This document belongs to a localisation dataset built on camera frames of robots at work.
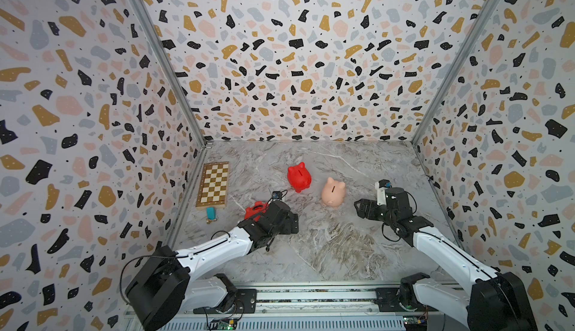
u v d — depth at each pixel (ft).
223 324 2.30
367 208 2.54
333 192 3.03
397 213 2.16
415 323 2.34
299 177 3.21
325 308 2.41
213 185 3.29
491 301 1.32
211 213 3.06
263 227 2.08
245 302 2.40
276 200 2.41
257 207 2.88
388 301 2.41
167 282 1.32
